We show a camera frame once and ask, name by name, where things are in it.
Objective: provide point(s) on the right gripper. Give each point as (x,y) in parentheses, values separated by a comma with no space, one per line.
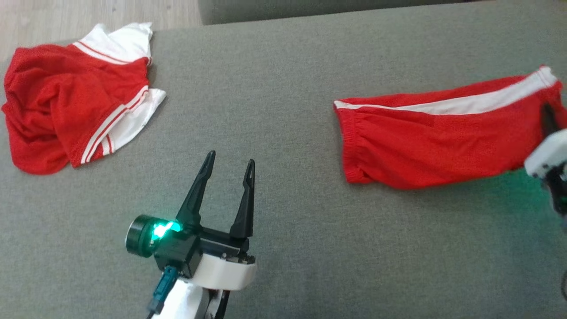
(547,155)

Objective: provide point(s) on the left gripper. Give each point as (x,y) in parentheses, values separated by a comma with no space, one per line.
(177,250)

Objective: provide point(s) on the red shorts white side stripe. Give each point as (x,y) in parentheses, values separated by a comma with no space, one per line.
(443,141)

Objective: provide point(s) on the red jersey white sleeves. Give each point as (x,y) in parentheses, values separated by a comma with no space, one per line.
(53,106)

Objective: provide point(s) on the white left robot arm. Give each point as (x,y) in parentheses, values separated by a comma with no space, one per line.
(186,301)

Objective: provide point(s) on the large grey sofa seat cushion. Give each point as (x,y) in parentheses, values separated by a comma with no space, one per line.
(288,110)

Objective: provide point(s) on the medium grey sofa seat cushion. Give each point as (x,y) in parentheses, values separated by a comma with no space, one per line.
(310,9)

